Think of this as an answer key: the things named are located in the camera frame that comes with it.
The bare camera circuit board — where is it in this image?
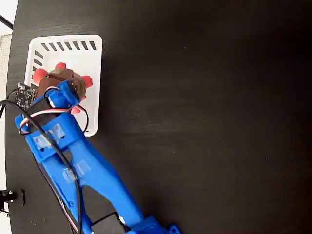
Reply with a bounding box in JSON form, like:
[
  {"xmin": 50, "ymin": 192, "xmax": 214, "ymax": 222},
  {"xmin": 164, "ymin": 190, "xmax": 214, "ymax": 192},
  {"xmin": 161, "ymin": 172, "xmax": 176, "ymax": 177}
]
[{"xmin": 15, "ymin": 82, "xmax": 38, "ymax": 110}]

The red turtle toy gold shell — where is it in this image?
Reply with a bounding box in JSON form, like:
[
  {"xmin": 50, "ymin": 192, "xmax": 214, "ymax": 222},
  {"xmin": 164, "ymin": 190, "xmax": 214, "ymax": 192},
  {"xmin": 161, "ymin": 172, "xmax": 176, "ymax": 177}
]
[{"xmin": 31, "ymin": 62, "xmax": 94, "ymax": 115}]

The red white black servo wire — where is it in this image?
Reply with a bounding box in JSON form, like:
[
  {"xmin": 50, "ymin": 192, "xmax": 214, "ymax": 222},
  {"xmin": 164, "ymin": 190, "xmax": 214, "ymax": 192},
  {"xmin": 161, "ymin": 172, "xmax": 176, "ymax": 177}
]
[{"xmin": 19, "ymin": 104, "xmax": 90, "ymax": 234}]

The black table clamp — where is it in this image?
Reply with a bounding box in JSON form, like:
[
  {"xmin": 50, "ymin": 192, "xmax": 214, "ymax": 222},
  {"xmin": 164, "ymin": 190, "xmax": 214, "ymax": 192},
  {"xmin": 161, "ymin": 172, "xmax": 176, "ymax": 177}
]
[{"xmin": 0, "ymin": 188, "xmax": 26, "ymax": 218}]

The black rod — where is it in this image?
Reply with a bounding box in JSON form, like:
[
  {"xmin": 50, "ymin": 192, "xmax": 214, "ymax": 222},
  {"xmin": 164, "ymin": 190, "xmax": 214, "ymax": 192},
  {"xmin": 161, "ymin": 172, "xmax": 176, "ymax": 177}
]
[{"xmin": 0, "ymin": 14, "xmax": 14, "ymax": 30}]

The white plastic basket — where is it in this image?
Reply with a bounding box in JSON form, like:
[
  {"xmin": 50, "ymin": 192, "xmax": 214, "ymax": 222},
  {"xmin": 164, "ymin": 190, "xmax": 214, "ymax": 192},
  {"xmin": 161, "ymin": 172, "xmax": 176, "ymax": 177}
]
[{"xmin": 23, "ymin": 34, "xmax": 103, "ymax": 137}]

